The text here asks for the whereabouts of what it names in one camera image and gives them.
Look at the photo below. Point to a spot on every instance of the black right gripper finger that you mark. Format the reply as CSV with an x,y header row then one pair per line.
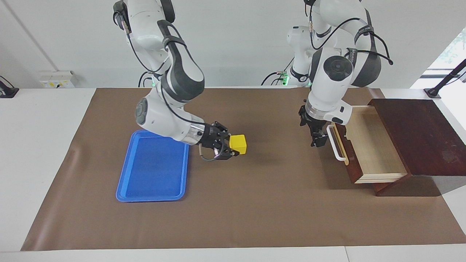
x,y
224,130
228,153

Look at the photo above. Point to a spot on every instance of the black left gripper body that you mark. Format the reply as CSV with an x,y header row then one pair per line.
x,y
316,125

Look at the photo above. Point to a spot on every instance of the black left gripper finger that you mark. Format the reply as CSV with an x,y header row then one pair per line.
x,y
319,140
302,116

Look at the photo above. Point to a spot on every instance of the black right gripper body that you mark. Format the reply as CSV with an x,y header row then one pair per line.
x,y
214,139

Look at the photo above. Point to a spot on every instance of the yellow cube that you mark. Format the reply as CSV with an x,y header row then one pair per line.
x,y
238,144

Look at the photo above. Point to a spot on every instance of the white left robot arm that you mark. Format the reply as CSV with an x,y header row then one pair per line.
x,y
327,91

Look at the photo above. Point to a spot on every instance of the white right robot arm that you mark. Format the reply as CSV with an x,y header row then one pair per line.
x,y
160,116

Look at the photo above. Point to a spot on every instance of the brown table mat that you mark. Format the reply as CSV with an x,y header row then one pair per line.
x,y
255,200

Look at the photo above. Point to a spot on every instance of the blue plastic tray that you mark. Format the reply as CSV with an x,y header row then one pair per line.
x,y
153,171

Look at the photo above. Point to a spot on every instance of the dark wooden cabinet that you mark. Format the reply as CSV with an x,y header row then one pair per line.
x,y
426,138

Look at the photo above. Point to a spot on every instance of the bright window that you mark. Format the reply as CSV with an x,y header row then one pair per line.
x,y
451,51

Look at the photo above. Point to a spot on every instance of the black table clamp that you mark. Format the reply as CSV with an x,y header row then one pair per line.
x,y
7,92

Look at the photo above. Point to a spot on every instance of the black camera stand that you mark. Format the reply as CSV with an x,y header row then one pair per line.
x,y
433,91

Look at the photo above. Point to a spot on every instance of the white wall power socket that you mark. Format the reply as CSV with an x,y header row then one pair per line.
x,y
58,80

